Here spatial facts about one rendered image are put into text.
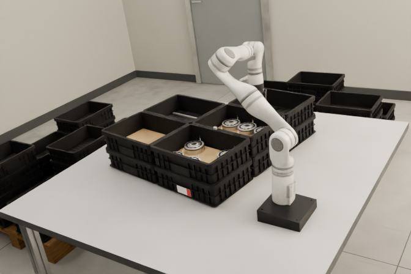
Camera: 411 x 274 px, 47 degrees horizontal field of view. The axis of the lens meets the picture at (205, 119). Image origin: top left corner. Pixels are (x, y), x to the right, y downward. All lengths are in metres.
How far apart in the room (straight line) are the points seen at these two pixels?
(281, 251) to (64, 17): 4.50
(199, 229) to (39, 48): 3.94
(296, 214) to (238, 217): 0.26
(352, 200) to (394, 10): 2.98
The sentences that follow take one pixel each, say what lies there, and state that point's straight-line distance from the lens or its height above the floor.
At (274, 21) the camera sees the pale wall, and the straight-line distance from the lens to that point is 5.31.
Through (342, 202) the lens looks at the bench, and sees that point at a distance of 2.16.
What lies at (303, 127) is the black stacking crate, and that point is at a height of 0.78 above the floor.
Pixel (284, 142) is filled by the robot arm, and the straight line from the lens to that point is 1.89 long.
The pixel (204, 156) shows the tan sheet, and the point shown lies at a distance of 2.33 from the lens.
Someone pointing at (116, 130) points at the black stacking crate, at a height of 0.89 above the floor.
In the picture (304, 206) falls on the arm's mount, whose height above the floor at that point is 0.74.
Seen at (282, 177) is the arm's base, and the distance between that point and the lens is 1.98.
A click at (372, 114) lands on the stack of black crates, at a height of 0.55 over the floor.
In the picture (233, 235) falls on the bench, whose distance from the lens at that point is 1.99.
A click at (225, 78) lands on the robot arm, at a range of 1.98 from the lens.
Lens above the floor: 1.89
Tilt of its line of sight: 23 degrees down
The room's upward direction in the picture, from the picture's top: 8 degrees counter-clockwise
